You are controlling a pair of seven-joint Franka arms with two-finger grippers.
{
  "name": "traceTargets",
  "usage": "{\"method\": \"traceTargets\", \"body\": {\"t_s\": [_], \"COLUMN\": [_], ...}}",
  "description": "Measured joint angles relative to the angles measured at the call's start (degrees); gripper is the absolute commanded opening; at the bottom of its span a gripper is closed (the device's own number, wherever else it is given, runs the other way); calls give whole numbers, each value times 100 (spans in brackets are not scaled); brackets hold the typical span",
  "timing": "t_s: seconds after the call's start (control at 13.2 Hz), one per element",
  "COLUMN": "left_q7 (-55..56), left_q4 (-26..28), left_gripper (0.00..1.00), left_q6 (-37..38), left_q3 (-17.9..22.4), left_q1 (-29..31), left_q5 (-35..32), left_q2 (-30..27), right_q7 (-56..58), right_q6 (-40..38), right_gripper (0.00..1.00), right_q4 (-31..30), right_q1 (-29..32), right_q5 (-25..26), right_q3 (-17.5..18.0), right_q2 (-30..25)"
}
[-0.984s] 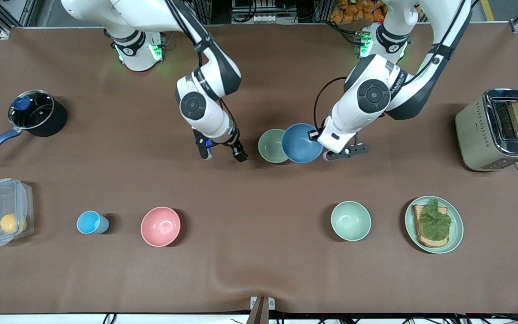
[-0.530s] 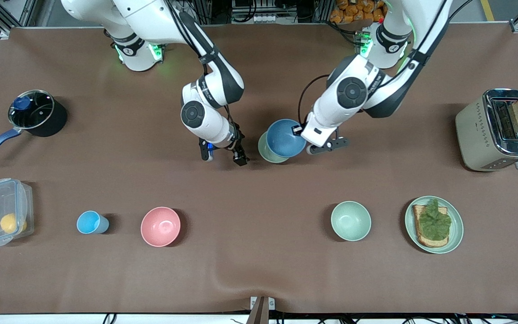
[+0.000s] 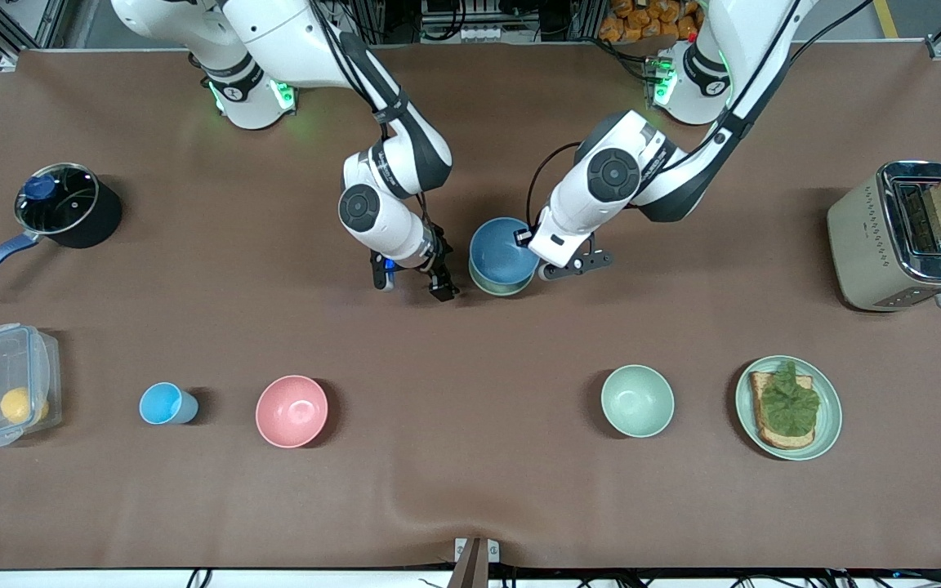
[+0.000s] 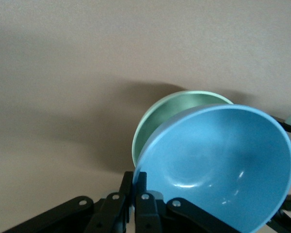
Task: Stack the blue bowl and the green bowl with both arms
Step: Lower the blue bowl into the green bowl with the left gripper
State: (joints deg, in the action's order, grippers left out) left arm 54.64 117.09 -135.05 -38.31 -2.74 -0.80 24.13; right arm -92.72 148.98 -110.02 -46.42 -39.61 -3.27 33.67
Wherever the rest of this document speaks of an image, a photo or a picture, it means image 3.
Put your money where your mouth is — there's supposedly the glass saucepan lid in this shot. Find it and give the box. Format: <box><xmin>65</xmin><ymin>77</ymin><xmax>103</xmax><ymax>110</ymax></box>
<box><xmin>15</xmin><ymin>163</ymin><xmax>100</xmax><ymax>235</ymax></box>

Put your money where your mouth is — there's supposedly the green bowl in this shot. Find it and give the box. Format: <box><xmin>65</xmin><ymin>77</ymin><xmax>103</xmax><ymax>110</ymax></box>
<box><xmin>469</xmin><ymin>261</ymin><xmax>537</xmax><ymax>297</ymax></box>
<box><xmin>600</xmin><ymin>364</ymin><xmax>676</xmax><ymax>439</ymax></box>

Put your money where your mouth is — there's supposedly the long white power strip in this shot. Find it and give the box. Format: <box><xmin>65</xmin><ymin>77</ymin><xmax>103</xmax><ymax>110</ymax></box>
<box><xmin>461</xmin><ymin>24</ymin><xmax>538</xmax><ymax>42</ymax></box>

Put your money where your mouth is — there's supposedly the orange snack bag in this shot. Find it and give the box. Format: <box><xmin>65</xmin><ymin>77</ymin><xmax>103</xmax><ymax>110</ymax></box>
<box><xmin>599</xmin><ymin>0</ymin><xmax>702</xmax><ymax>42</ymax></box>

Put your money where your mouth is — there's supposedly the blue bowl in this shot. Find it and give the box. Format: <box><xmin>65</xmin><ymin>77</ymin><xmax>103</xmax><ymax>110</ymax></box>
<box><xmin>469</xmin><ymin>216</ymin><xmax>540</xmax><ymax>287</ymax></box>

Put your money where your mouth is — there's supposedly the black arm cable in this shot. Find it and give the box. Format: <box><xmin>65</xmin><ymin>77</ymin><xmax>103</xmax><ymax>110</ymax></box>
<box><xmin>527</xmin><ymin>142</ymin><xmax>582</xmax><ymax>231</ymax></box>
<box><xmin>415</xmin><ymin>189</ymin><xmax>440</xmax><ymax>239</ymax></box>

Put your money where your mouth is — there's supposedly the black saucepan with blue handle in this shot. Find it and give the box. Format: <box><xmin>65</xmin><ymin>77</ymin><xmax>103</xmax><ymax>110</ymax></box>
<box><xmin>0</xmin><ymin>163</ymin><xmax>123</xmax><ymax>296</ymax></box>

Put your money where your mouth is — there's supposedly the beige metal toaster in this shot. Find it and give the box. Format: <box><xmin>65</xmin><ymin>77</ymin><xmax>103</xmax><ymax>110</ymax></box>
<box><xmin>827</xmin><ymin>160</ymin><xmax>941</xmax><ymax>312</ymax></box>

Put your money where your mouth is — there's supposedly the green lettuce leaf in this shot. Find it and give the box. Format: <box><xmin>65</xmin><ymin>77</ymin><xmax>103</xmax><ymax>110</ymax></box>
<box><xmin>760</xmin><ymin>361</ymin><xmax>821</xmax><ymax>436</ymax></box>

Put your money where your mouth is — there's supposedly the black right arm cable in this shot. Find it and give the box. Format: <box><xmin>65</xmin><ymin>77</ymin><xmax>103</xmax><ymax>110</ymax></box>
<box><xmin>415</xmin><ymin>189</ymin><xmax>440</xmax><ymax>239</ymax></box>

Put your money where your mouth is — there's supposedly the light blue cup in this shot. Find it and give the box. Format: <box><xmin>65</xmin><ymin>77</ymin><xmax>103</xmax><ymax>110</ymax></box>
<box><xmin>139</xmin><ymin>382</ymin><xmax>200</xmax><ymax>426</ymax></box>

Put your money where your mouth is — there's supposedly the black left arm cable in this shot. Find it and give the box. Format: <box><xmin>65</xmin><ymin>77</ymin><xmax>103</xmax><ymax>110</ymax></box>
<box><xmin>527</xmin><ymin>142</ymin><xmax>582</xmax><ymax>231</ymax></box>

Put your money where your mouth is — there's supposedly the yellow lemon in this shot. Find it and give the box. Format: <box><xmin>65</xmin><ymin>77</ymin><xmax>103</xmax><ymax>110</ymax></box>
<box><xmin>0</xmin><ymin>387</ymin><xmax>51</xmax><ymax>425</ymax></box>

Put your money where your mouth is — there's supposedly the toast slice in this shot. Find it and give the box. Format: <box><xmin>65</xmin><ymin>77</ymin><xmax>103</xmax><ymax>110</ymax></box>
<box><xmin>749</xmin><ymin>372</ymin><xmax>816</xmax><ymax>450</ymax></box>

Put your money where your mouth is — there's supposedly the green plate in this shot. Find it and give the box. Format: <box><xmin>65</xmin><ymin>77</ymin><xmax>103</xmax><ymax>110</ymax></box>
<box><xmin>735</xmin><ymin>355</ymin><xmax>843</xmax><ymax>461</ymax></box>

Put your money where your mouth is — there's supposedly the pink bowl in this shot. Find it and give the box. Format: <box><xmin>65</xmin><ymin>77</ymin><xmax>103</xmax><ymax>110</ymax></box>
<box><xmin>255</xmin><ymin>375</ymin><xmax>330</xmax><ymax>449</ymax></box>

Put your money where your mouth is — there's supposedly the metal table edge bracket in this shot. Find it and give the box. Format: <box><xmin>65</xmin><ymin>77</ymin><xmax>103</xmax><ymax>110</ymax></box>
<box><xmin>448</xmin><ymin>537</ymin><xmax>501</xmax><ymax>588</ymax></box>

